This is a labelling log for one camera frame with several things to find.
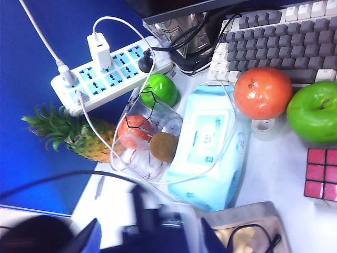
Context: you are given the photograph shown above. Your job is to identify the thin white charging cable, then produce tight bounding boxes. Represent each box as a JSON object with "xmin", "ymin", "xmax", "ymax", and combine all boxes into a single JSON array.
[{"xmin": 92, "ymin": 16, "xmax": 235, "ymax": 184}]

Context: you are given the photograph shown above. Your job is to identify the pineapple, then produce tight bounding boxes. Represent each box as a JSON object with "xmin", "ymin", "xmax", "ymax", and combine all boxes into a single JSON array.
[{"xmin": 21, "ymin": 102, "xmax": 124, "ymax": 164}]

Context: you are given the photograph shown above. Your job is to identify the silver faceted figurine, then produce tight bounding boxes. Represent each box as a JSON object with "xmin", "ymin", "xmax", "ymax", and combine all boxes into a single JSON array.
[{"xmin": 154, "ymin": 12, "xmax": 214, "ymax": 77}]

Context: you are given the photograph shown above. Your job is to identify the white grey mechanical keyboard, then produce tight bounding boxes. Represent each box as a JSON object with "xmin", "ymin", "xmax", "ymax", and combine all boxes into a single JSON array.
[{"xmin": 206, "ymin": 0, "xmax": 337, "ymax": 87}]

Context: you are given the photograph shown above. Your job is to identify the grey felt glasses case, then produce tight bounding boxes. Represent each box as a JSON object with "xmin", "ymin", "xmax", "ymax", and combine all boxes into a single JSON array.
[{"xmin": 200, "ymin": 201, "xmax": 293, "ymax": 253}]

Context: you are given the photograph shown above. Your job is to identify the red tomato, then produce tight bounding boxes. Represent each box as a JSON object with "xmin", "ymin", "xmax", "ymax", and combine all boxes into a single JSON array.
[{"xmin": 117, "ymin": 114, "xmax": 153, "ymax": 148}]

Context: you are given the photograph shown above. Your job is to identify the white power cord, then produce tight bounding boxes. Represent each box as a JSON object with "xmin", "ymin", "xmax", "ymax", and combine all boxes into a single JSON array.
[{"xmin": 18, "ymin": 0, "xmax": 79, "ymax": 87}]

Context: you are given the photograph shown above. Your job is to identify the white blue power strip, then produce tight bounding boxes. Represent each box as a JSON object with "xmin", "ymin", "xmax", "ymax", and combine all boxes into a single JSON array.
[{"xmin": 51, "ymin": 35, "xmax": 173, "ymax": 116}]

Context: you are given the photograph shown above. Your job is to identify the orange red round fruit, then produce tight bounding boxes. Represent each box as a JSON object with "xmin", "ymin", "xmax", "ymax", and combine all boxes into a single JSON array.
[{"xmin": 233, "ymin": 66, "xmax": 293, "ymax": 119}]

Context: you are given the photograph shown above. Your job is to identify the clear glass cup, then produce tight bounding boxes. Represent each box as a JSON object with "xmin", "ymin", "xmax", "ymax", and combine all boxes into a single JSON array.
[{"xmin": 112, "ymin": 101, "xmax": 184, "ymax": 181}]

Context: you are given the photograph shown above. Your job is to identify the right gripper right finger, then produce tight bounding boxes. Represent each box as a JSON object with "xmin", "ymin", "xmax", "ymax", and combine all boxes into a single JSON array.
[{"xmin": 200, "ymin": 217, "xmax": 229, "ymax": 253}]

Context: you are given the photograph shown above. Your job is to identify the brown kiwi fruit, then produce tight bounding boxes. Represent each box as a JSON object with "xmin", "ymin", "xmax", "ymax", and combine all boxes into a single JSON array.
[{"xmin": 150, "ymin": 132, "xmax": 180, "ymax": 163}]

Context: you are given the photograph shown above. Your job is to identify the small grey flat strip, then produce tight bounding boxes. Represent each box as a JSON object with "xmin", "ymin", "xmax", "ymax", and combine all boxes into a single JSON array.
[{"xmin": 95, "ymin": 176, "xmax": 105, "ymax": 200}]

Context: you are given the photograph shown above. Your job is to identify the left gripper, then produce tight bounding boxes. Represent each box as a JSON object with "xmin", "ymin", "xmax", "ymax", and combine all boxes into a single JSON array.
[{"xmin": 120, "ymin": 183, "xmax": 185, "ymax": 253}]

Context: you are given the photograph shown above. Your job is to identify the green apple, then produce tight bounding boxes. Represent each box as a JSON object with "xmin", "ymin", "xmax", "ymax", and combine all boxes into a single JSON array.
[
  {"xmin": 140, "ymin": 73, "xmax": 179, "ymax": 108},
  {"xmin": 286, "ymin": 80, "xmax": 337, "ymax": 144}
]

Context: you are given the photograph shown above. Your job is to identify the white USB charger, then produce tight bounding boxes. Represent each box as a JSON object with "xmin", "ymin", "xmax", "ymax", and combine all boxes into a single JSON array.
[{"xmin": 86, "ymin": 33, "xmax": 113, "ymax": 72}]

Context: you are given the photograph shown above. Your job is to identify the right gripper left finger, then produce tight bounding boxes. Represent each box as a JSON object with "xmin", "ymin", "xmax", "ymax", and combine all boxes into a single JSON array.
[{"xmin": 70, "ymin": 217, "xmax": 103, "ymax": 253}]

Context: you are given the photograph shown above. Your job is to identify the light blue wet wipes pack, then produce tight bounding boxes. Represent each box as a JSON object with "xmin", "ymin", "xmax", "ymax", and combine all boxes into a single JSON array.
[{"xmin": 165, "ymin": 81, "xmax": 252, "ymax": 213}]

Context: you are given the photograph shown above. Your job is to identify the black power plug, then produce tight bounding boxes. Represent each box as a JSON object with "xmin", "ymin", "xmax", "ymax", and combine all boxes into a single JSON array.
[{"xmin": 138, "ymin": 48, "xmax": 156, "ymax": 72}]

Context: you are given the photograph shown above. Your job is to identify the clear tape roll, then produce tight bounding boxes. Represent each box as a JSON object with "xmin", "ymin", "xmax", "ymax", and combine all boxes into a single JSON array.
[{"xmin": 250, "ymin": 117, "xmax": 276, "ymax": 142}]

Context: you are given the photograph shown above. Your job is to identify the black edged puzzle cube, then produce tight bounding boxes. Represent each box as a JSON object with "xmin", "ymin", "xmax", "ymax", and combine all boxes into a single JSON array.
[{"xmin": 304, "ymin": 148, "xmax": 337, "ymax": 203}]

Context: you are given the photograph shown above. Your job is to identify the yellow cleaning cloth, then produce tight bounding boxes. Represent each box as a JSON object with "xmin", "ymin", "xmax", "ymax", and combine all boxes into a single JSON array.
[{"xmin": 213, "ymin": 226, "xmax": 265, "ymax": 253}]

